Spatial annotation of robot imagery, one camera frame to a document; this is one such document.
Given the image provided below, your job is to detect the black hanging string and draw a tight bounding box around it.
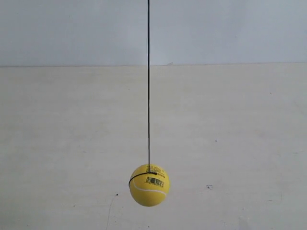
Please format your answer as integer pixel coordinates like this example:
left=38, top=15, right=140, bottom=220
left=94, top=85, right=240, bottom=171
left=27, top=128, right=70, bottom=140
left=127, top=0, right=158, bottom=188

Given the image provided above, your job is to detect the yellow tennis ball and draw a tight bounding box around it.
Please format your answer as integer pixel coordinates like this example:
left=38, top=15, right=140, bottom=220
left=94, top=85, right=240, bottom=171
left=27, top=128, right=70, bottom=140
left=128, top=164, right=170, bottom=207

